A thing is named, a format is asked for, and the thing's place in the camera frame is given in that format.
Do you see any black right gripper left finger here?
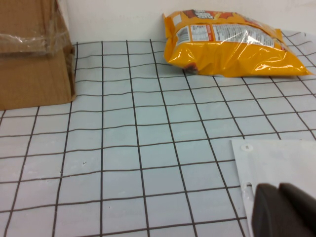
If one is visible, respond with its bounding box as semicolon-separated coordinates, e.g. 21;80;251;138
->
251;183;316;237

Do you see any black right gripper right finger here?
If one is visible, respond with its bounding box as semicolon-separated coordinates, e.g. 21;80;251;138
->
279;182;316;223

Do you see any white flat pouch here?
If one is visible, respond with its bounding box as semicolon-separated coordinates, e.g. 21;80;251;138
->
231;139;316;237

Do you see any white grid tablecloth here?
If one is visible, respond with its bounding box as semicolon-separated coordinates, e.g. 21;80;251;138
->
0;29;316;237

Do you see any yellow orange chip bag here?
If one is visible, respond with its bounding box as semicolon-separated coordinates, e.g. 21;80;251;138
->
162;9;315;79

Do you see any taped cardboard box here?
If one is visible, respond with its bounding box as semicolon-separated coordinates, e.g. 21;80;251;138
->
0;0;77;111

